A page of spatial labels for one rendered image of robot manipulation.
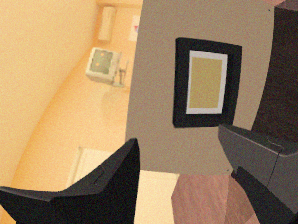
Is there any tan flat board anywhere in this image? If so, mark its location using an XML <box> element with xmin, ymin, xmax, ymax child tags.
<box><xmin>124</xmin><ymin>0</ymin><xmax>274</xmax><ymax>176</ymax></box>

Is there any black picture frame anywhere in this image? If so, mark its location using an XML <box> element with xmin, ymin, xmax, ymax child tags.
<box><xmin>172</xmin><ymin>37</ymin><xmax>242</xmax><ymax>128</ymax></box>

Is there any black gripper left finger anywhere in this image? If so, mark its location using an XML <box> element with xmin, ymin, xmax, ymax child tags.
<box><xmin>0</xmin><ymin>137</ymin><xmax>141</xmax><ymax>224</ymax></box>

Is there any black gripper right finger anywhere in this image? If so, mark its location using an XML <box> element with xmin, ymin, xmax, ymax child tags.
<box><xmin>218</xmin><ymin>124</ymin><xmax>298</xmax><ymax>224</ymax></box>

